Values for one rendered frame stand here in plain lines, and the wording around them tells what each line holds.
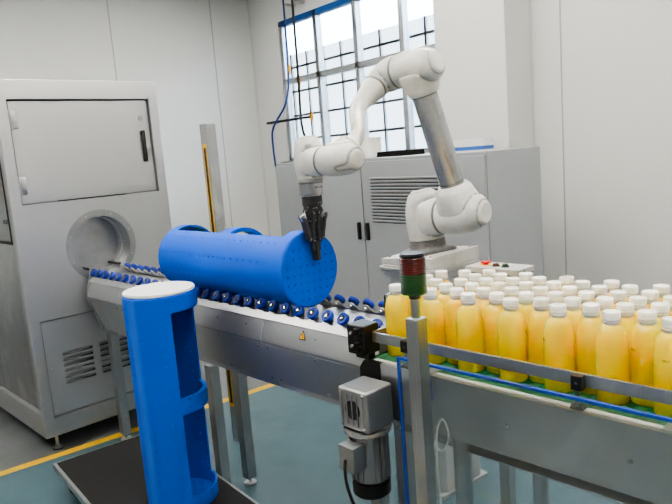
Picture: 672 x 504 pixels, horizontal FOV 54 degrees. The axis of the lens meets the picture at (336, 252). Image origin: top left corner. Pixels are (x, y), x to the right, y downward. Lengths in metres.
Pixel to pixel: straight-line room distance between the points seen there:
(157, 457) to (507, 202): 2.36
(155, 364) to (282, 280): 0.61
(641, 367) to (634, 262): 3.21
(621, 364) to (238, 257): 1.47
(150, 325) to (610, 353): 1.64
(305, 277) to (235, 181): 5.41
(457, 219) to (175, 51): 5.37
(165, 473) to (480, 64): 3.56
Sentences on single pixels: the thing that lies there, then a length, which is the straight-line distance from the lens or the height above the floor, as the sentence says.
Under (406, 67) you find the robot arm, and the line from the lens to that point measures 2.56.
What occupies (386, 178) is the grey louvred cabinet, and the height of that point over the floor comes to 1.31.
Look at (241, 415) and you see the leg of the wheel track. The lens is 3.12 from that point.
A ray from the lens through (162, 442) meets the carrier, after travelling 2.71.
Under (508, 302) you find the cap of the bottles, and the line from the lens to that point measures 1.70.
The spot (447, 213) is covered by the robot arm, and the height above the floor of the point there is 1.23.
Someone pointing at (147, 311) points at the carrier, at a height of 0.98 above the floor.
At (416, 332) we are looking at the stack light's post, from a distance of 1.60.
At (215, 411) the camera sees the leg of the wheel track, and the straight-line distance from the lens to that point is 3.02.
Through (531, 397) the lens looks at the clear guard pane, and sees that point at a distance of 1.59.
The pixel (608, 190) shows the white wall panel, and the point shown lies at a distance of 4.82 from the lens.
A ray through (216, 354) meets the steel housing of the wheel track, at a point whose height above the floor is 0.69.
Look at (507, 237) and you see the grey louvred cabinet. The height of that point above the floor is 0.94.
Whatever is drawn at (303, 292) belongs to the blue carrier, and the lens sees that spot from 2.40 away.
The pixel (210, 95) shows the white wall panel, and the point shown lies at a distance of 7.68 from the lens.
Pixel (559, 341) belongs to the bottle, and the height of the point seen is 1.03.
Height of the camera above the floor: 1.51
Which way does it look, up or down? 9 degrees down
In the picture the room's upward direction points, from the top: 4 degrees counter-clockwise
